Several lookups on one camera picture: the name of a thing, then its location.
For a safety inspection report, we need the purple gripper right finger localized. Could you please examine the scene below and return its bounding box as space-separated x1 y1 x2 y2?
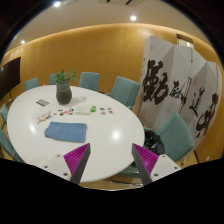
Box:
131 143 183 186

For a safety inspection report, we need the teal chair near left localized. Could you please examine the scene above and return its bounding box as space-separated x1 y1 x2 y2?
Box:
0 128 25 164

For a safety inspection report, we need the black wall television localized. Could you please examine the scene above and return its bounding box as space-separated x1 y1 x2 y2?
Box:
0 57 21 100

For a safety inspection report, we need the white calligraphy folding screen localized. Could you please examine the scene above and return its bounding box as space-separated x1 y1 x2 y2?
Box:
138 36 222 143

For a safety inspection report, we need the teal chair far middle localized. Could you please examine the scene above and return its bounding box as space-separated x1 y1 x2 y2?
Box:
79 72 100 91

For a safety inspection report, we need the teal chair left side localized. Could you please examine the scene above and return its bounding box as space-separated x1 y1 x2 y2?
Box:
0 103 8 128

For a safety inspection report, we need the grey card on table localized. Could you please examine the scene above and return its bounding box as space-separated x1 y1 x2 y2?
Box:
36 99 49 106

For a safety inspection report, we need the dark grey plant pot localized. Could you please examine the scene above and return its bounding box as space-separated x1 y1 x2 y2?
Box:
56 81 72 105

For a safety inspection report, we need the black bag on chair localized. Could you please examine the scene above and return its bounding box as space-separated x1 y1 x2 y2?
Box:
144 130 165 155

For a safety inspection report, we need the blue folded towel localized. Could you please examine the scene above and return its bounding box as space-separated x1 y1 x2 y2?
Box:
44 122 87 143

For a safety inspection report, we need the white box on table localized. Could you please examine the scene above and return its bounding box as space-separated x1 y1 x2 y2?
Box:
75 106 91 115

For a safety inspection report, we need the green small object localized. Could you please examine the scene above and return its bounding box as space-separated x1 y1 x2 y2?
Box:
91 106 96 112

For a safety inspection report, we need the green potted plant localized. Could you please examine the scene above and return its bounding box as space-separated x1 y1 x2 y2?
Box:
54 70 77 83

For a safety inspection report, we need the teal chair far left-middle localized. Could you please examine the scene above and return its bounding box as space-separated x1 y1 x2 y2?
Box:
49 73 56 85

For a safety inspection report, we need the white oval table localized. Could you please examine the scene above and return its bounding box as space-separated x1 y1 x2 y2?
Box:
7 85 144 182

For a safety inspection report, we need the teal chair far left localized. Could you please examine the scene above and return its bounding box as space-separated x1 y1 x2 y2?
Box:
25 77 39 90

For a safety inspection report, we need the teal chair near right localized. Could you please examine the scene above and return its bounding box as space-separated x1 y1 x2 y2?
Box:
117 111 201 179

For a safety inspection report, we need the teal chair far right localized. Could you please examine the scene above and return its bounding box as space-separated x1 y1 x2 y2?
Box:
111 76 140 107

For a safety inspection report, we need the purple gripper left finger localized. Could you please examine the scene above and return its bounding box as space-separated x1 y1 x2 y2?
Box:
41 142 92 185

